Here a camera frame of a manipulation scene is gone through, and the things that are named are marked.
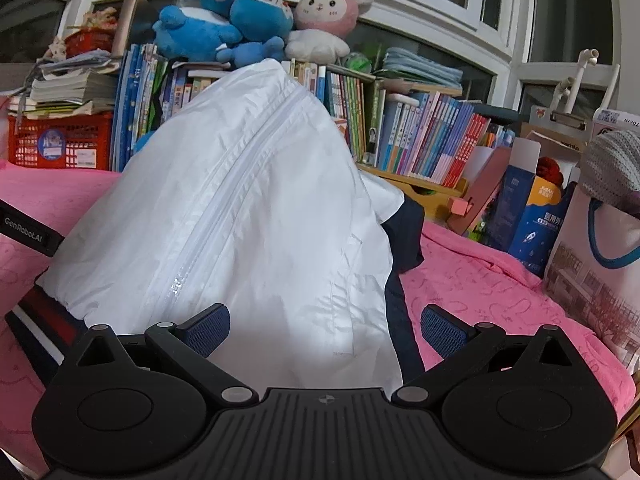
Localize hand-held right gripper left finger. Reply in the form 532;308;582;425
75;304;258;407

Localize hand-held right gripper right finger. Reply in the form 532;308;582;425
392;304;576;406

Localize white and navy jacket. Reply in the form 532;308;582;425
5;58;426;391

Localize pink printed blanket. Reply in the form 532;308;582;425
0;160;636;480

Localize red plastic crate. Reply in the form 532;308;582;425
7;112;115;171

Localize small pink box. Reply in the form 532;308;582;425
446;196;473;221

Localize wooden drawer organizer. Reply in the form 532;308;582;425
357;162;471;223

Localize blue carton box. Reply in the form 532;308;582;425
507;137;576;278

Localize brown cardboard folder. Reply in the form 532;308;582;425
447;147;513;238

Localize stack of magazines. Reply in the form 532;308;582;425
10;52;121;118

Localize row of tall blue books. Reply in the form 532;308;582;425
110;44;171;173

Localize row of pastel textbooks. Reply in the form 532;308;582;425
375;91;516;188

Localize red yarn ball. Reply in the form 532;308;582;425
537;156;566;188

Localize floral cloth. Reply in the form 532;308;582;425
70;7;121;33

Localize beige cardboard tube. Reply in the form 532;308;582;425
111;0;151;58

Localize grey knitted hat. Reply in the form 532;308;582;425
580;129;640;216

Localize wooden clipboard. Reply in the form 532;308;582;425
520;105;593;151

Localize row of colourful children's books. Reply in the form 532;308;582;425
160;57;386;166

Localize stack of light blue booklets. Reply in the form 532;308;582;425
382;47;463;91

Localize green round toy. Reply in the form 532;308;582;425
345;52;373;75

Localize white pipe rack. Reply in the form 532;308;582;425
547;49;623;116

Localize blue cat plush toy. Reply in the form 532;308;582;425
200;0;296;43

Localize pink rabbit plush toy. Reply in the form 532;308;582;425
292;0;376;41

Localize paper bag with blue handle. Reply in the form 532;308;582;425
542;180;640;376

